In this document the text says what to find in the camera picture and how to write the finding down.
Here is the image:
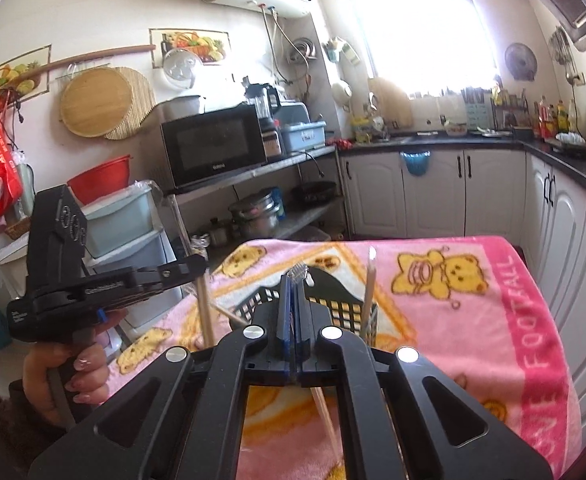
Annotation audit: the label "red plastic basin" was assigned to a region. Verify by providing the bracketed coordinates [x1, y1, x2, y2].
[67, 155, 131, 205]

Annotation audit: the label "pink cartoon bear blanket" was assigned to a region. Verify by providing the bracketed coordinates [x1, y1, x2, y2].
[107, 236, 582, 479]

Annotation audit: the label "metal shelf rack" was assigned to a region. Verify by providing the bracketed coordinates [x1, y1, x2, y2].
[160, 146, 344, 266]

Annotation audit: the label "fruit picture wall tile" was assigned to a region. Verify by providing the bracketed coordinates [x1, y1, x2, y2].
[150, 28, 230, 68]

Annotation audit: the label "person's left hand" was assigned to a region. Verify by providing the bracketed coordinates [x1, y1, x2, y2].
[22, 309, 127, 428]

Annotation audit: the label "stainless steel stacked pots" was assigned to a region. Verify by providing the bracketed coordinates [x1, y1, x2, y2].
[228, 190, 280, 240]

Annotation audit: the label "chopsticks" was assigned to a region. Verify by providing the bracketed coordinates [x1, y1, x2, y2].
[286, 263, 342, 465]
[360, 246, 376, 339]
[194, 248, 216, 348]

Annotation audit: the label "black plastic utensil basket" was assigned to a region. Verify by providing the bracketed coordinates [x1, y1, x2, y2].
[230, 266, 363, 335]

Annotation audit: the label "small wall fan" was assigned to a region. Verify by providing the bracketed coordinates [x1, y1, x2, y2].
[504, 42, 538, 81]

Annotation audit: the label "blue dish drainer box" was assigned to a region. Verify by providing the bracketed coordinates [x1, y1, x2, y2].
[279, 122, 326, 154]

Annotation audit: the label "round wooden cutting board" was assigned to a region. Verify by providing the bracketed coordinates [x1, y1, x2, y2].
[60, 66, 156, 141]

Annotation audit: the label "blue hanging trash bin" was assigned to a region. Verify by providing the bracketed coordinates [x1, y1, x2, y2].
[400, 151, 430, 177]

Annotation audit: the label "black microwave oven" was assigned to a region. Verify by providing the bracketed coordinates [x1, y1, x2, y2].
[148, 104, 267, 192]

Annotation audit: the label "black blender jug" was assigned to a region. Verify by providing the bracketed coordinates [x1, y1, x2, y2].
[242, 77, 283, 159]

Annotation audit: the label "pale blue drawer unit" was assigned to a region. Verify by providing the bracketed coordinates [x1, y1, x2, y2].
[79, 181, 184, 331]

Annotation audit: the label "white kitchen base cabinets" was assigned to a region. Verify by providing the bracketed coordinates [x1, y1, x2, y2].
[339, 139, 586, 438]

